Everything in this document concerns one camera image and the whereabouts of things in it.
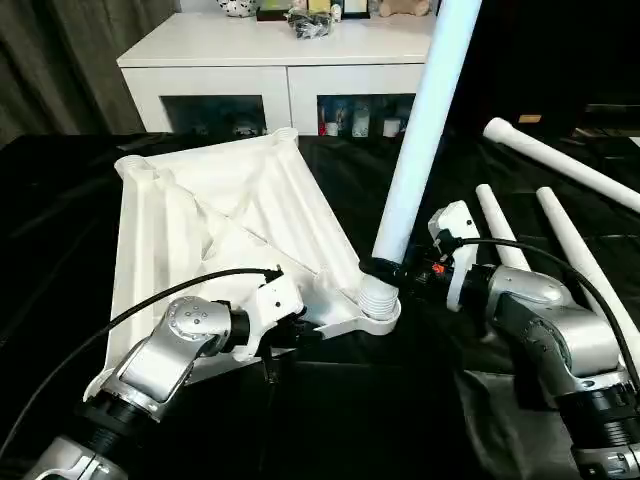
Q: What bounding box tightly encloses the white plastic table leg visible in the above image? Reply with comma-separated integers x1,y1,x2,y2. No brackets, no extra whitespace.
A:
535,186,624,329
475,183,533,275
481,116,640,215
357,0,485,320

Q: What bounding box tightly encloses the white plastic table top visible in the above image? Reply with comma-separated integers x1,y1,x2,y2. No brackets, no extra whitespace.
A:
81,126,403,402

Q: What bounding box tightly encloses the black mat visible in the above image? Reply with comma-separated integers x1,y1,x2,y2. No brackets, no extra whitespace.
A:
0,130,640,480

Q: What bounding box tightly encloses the black box with yellow label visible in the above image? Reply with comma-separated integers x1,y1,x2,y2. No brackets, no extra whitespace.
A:
443,0,640,142

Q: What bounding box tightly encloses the white cabinet with glass doors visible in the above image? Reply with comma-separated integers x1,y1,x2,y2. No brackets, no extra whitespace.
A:
115,11,442,137

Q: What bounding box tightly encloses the beige plush teddy bear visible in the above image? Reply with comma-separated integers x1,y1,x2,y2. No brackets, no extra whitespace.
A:
377,0,432,19

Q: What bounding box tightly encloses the white spotted plush toy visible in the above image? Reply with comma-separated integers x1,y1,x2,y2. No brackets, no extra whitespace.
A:
215,0,260,19

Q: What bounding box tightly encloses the grey curtain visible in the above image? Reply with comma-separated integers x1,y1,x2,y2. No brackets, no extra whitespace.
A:
0,0,177,147

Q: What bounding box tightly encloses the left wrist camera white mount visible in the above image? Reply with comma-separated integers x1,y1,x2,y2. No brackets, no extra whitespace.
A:
233,271,307,365

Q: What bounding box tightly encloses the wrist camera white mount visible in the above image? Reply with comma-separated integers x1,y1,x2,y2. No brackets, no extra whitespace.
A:
427,200,482,313
233,271,307,365

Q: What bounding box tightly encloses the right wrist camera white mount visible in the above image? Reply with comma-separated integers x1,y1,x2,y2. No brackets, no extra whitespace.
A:
427,200,482,313

